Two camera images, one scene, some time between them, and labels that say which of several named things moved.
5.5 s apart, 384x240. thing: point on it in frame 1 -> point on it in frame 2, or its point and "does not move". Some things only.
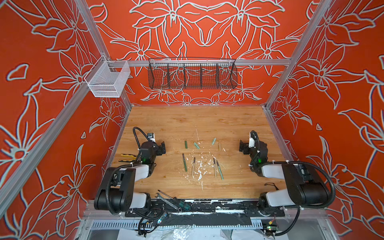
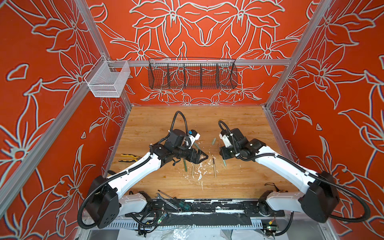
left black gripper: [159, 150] -> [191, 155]
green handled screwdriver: [177, 202] does not move
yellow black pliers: [129, 155] does not move
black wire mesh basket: [192, 73] does not move
